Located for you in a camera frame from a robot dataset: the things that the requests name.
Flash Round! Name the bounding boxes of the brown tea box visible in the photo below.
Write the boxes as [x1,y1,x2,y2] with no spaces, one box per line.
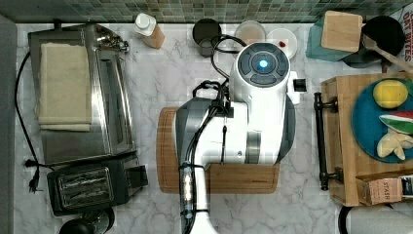
[356,175,412,206]

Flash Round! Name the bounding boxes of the wooden spoon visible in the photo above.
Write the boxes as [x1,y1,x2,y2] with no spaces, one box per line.
[362,34,413,73]

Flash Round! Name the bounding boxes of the white capped bottle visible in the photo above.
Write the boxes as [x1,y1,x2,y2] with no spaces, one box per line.
[133,13,166,50]

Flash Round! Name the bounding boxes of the oat bites box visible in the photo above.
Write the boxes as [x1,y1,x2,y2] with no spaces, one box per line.
[391,4,413,63]

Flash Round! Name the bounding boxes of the wooden cutting board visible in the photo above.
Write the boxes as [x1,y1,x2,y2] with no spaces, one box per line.
[156,107,280,194]

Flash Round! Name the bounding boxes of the pale garlic toy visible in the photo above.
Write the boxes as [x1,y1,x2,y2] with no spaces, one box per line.
[377,129,413,160]

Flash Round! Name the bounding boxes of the black power cord with plug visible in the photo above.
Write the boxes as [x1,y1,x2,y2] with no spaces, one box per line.
[14,51,55,194]

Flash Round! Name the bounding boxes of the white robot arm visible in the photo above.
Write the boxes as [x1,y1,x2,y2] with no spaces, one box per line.
[172,42,299,234]

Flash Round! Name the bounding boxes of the clear plastic lidded container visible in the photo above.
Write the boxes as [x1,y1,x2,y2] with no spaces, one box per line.
[235,20,266,45]

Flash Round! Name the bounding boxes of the dark grey cup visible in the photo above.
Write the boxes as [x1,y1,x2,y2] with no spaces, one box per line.
[192,19,222,58]

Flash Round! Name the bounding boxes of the blue plate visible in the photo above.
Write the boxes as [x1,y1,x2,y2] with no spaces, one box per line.
[352,81,412,163]

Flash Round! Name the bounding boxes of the stainless steel toaster oven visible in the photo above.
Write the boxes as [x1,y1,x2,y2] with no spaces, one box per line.
[28,23,135,166]

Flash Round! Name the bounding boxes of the beige folded cloth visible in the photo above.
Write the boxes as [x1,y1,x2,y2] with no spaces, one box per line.
[37,43,92,132]

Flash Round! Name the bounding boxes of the black frying pan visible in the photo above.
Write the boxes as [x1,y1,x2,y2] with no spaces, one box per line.
[343,16,405,68]

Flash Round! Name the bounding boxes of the watermelon slice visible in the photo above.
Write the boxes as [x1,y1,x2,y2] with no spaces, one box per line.
[379,110,413,135]

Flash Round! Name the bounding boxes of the wooden drawer unit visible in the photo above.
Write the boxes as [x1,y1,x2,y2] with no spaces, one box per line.
[319,72,412,207]

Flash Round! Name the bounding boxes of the black round grinder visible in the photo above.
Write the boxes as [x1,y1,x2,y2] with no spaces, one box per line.
[58,208,115,234]

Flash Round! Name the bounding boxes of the black slot toaster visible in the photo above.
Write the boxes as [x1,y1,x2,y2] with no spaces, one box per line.
[47,152,148,216]

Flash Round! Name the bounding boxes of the teal box with wooden lid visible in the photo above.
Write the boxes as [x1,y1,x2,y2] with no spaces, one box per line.
[306,11,362,61]

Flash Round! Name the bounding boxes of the black drawer handle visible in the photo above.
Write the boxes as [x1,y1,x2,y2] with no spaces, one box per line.
[314,92,344,191]

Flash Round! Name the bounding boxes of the yellow lemon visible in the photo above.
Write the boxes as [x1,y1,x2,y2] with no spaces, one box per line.
[373,79,408,109]

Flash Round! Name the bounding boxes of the stack of white plates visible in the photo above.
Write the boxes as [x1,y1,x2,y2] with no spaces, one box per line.
[266,28,298,59]

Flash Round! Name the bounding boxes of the paper towel roll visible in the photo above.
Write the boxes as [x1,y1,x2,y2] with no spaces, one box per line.
[337,202,413,234]

